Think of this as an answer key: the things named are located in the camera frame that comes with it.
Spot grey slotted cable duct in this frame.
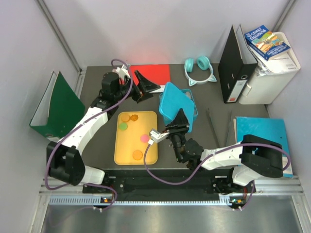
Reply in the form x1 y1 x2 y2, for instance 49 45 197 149
49 196 232 206

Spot pink cookie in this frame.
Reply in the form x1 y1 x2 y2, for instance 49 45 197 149
140 134 149 143

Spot round orange biscuit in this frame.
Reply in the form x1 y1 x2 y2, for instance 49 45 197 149
132 150 143 160

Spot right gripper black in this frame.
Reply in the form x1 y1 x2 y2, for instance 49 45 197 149
163 108 190 163

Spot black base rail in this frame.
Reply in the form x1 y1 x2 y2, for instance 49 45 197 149
82 169 256 195

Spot black ring binder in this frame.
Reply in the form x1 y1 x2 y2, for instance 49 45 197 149
218 26 258 103

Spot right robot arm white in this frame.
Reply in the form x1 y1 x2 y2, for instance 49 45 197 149
148 109 291 192

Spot white papers in bin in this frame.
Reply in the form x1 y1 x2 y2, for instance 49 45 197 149
251 49 298 76

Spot teal cat ear headphones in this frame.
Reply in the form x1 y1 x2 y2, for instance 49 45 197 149
184 56 217 86

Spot white storage bin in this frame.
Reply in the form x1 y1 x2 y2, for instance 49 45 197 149
239 32 301 104

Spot red notebook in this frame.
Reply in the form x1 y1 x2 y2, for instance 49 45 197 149
130 64 171 93

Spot teal cookie tin box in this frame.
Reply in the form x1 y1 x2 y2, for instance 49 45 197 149
158 89 198 126

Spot blue paperback book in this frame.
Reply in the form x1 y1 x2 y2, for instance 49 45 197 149
244 25 291 61

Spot brown flower cookie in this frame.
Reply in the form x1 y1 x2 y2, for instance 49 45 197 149
130 114 138 121

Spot teal tin lid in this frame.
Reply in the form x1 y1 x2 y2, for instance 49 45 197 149
158 82 196 133

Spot blue folder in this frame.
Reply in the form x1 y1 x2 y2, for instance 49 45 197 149
232 116 293 184

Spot grey metal tongs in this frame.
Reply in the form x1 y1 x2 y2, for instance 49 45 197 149
206 108 232 148

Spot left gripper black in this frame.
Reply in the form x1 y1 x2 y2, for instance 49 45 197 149
114 70 160 103

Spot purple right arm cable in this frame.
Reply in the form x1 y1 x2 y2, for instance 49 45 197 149
144 142 292 212

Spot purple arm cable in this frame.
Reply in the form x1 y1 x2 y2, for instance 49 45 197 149
144 142 292 212
45 59 134 212

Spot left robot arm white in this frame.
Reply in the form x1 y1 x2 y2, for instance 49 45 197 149
45 65 160 193

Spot green ring binder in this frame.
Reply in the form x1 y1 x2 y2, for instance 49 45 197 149
29 72 85 142

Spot round tan cookie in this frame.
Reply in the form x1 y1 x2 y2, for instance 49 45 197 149
121 114 130 122

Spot green cookie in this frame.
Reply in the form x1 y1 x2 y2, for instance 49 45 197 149
119 122 128 131

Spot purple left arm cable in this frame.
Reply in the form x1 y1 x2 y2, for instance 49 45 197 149
45 59 134 212

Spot yellow plastic tray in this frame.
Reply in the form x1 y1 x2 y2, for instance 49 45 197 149
114 111 158 166

